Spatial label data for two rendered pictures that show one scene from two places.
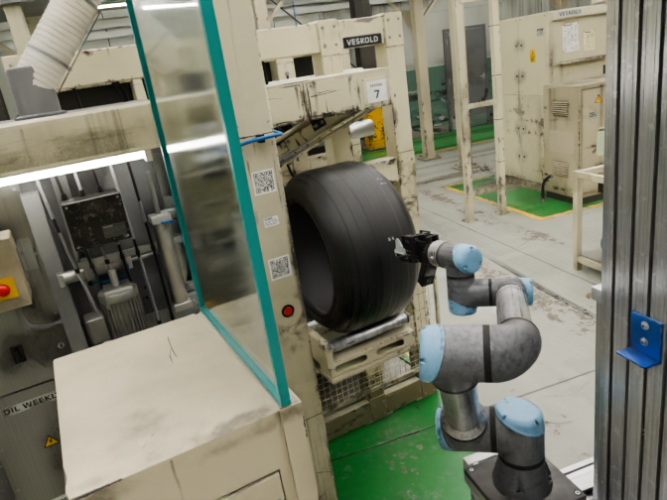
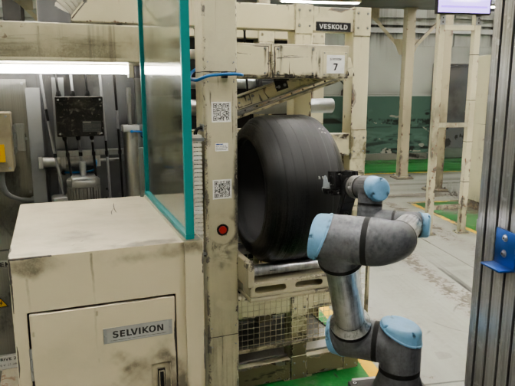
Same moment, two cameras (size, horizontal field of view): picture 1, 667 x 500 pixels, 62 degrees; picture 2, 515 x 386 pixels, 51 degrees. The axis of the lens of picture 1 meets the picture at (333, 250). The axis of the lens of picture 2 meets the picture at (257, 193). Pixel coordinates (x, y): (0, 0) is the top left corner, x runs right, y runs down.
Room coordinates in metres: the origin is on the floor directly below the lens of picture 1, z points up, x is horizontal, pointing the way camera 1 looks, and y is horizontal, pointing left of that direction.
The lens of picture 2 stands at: (-0.29, -0.12, 1.60)
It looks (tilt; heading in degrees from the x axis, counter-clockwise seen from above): 11 degrees down; 5
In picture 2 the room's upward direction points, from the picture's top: straight up
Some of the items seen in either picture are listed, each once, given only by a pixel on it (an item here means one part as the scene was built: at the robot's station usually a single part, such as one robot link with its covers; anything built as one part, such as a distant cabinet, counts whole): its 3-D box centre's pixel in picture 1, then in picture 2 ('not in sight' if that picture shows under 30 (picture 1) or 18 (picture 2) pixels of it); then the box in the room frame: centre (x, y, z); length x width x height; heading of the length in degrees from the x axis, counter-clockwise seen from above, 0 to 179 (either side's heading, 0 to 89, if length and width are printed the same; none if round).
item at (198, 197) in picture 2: not in sight; (198, 196); (1.70, 0.28, 1.19); 0.05 x 0.04 x 0.48; 26
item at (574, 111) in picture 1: (595, 138); not in sight; (5.95, -3.02, 0.62); 0.91 x 0.58 x 1.25; 105
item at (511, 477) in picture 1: (521, 465); (398, 381); (1.16, -0.41, 0.77); 0.15 x 0.15 x 0.10
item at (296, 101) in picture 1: (309, 98); (277, 62); (2.22, 0.01, 1.71); 0.61 x 0.25 x 0.15; 116
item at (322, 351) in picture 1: (305, 335); (234, 260); (1.82, 0.15, 0.90); 0.40 x 0.03 x 0.10; 26
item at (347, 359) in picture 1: (367, 349); (288, 281); (1.77, -0.07, 0.83); 0.36 x 0.09 x 0.06; 116
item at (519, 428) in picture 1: (517, 429); (398, 343); (1.16, -0.40, 0.88); 0.13 x 0.12 x 0.14; 73
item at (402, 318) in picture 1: (366, 332); (290, 266); (1.77, -0.07, 0.90); 0.35 x 0.05 x 0.05; 116
